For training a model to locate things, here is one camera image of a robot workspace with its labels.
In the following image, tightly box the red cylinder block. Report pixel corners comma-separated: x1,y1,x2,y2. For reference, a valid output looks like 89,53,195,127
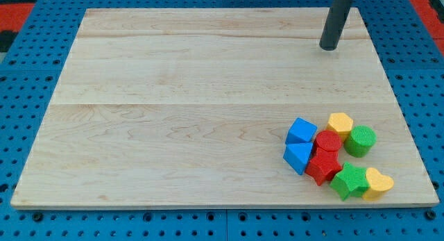
314,130,343,152

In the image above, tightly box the blue perforated base panel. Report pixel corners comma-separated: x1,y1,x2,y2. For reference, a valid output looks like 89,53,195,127
1,0,443,240

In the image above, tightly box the yellow heart block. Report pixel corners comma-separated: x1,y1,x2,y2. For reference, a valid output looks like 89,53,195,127
362,167,395,201

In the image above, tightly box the dark grey cylindrical pointer rod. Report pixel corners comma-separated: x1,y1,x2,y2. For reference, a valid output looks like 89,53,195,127
319,0,353,51

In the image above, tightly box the yellow pentagon block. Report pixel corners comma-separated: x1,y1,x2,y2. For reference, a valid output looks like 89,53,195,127
325,113,354,142

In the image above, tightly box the red star block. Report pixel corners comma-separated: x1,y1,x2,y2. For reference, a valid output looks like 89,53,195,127
305,148,342,186

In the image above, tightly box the blue cube block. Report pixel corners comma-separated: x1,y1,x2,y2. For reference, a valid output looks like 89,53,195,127
285,117,318,144

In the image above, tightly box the green cylinder block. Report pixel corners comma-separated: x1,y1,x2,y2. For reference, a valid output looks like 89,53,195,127
343,125,377,158

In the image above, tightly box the blue triangular prism block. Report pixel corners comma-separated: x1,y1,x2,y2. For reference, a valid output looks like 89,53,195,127
283,142,313,175

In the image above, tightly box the light wooden board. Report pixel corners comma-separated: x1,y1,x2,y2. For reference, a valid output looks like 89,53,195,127
10,8,439,210

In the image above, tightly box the green star block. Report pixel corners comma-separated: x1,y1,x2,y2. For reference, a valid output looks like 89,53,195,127
330,162,370,201

